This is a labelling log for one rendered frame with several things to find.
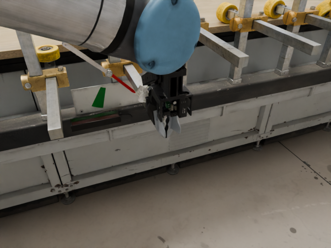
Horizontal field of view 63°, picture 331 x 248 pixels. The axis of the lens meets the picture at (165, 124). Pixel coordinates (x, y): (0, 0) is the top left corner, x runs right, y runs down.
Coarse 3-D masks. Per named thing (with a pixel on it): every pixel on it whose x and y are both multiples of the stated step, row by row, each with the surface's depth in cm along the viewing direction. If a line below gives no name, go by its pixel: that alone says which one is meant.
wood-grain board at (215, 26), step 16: (208, 0) 157; (224, 0) 157; (256, 0) 157; (288, 0) 157; (320, 0) 157; (208, 16) 128; (0, 32) 108; (0, 48) 93; (16, 48) 93; (64, 48) 98; (80, 48) 100
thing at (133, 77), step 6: (126, 66) 90; (132, 66) 90; (126, 72) 90; (132, 72) 87; (132, 78) 83; (138, 78) 83; (132, 84) 84; (138, 84) 80; (138, 96) 80; (144, 102) 74
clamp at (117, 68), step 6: (108, 60) 92; (120, 60) 92; (126, 60) 92; (102, 66) 90; (108, 66) 90; (114, 66) 91; (120, 66) 91; (138, 66) 94; (102, 72) 93; (114, 72) 92; (120, 72) 92; (138, 72) 95
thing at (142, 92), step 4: (140, 88) 76; (144, 88) 76; (136, 92) 74; (140, 92) 74; (144, 92) 72; (148, 92) 74; (140, 96) 73; (144, 96) 72; (140, 100) 72; (144, 100) 71
